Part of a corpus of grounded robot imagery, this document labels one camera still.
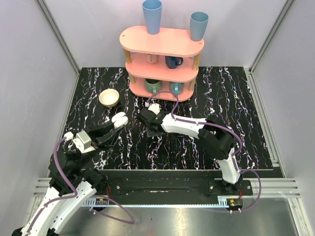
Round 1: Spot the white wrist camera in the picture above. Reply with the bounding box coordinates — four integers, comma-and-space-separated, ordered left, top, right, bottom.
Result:
64, 130, 96, 153
145, 102, 160, 115

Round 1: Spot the white earbud case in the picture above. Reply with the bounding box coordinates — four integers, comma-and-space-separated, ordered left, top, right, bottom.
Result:
111, 112, 128, 129

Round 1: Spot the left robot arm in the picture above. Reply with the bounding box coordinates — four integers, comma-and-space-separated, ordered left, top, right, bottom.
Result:
12, 121, 123, 236

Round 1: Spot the pink mug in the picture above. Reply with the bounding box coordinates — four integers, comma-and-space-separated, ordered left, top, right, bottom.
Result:
147, 54, 159, 64

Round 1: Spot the blue plastic tumbler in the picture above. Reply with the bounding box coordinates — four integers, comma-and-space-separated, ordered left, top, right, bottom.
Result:
189, 12, 209, 41
142, 0, 162, 34

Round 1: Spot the aluminium rail frame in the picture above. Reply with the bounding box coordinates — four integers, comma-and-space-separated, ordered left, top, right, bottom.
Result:
31, 178, 302, 214

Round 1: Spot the right blue plastic tumbler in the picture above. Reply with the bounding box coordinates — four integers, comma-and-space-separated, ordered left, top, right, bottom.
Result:
189, 12, 209, 41

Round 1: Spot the purple cable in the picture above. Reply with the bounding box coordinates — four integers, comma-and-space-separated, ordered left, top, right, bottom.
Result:
26, 137, 135, 233
146, 90, 263, 214

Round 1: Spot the pink three-tier wooden shelf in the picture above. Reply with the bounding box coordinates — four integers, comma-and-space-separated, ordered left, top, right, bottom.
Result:
119, 26, 204, 101

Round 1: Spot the left blue plastic tumbler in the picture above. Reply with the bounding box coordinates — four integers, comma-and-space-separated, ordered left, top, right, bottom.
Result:
142, 0, 162, 34

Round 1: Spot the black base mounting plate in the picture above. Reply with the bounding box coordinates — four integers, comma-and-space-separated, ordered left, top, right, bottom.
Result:
96, 170, 253, 206

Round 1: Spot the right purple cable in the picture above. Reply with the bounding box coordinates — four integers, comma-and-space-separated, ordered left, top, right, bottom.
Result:
146, 90, 263, 214

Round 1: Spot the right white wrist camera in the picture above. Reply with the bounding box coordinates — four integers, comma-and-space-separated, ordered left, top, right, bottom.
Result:
145, 102, 160, 115

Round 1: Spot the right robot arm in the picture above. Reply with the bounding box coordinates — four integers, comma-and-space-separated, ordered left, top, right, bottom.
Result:
137, 108, 242, 195

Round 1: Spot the cream ceramic bowl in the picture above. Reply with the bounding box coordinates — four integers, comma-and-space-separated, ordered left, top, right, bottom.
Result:
98, 88, 120, 108

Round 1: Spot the dark blue mug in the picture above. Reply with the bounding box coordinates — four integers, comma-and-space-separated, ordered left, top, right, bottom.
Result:
165, 56, 184, 69

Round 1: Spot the light blue butterfly mug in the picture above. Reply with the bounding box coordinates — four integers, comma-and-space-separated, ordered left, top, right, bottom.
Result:
169, 82, 185, 96

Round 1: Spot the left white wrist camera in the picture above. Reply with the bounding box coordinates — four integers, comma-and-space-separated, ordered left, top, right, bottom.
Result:
64, 130, 96, 153

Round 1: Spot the green glazed mug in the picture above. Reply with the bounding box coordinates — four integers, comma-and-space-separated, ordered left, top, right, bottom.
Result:
145, 79, 162, 94

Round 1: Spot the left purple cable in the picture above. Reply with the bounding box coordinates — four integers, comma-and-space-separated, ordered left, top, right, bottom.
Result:
26, 137, 135, 233

